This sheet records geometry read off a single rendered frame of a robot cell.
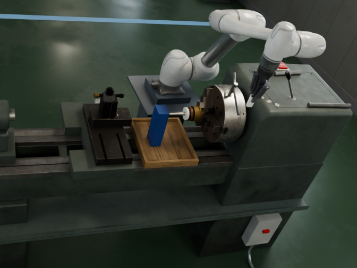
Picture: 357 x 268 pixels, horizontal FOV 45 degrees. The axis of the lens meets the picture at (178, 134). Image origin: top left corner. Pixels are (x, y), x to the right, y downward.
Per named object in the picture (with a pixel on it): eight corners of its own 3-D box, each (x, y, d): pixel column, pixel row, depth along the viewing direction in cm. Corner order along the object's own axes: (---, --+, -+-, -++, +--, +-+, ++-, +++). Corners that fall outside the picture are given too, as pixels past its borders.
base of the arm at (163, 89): (146, 80, 296) (147, 73, 292) (175, 79, 306) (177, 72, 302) (155, 95, 284) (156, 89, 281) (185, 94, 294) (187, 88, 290)
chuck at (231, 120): (207, 109, 258) (228, 72, 235) (223, 152, 241) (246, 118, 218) (194, 109, 255) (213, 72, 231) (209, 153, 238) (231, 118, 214)
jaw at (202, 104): (214, 107, 238) (215, 85, 236) (218, 108, 233) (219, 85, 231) (196, 107, 233) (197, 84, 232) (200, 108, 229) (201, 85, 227)
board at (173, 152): (177, 122, 257) (178, 117, 255) (197, 165, 232) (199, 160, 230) (128, 123, 246) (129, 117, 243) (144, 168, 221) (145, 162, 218)
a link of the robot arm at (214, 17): (220, 9, 221) (243, 11, 226) (205, 5, 236) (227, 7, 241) (215, 35, 226) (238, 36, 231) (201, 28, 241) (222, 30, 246)
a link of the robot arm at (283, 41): (268, 62, 184) (293, 63, 189) (283, 30, 174) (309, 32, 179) (257, 47, 191) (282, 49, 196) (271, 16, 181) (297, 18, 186)
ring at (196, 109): (202, 101, 233) (186, 101, 229) (207, 112, 227) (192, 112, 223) (197, 114, 239) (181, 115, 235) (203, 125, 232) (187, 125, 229)
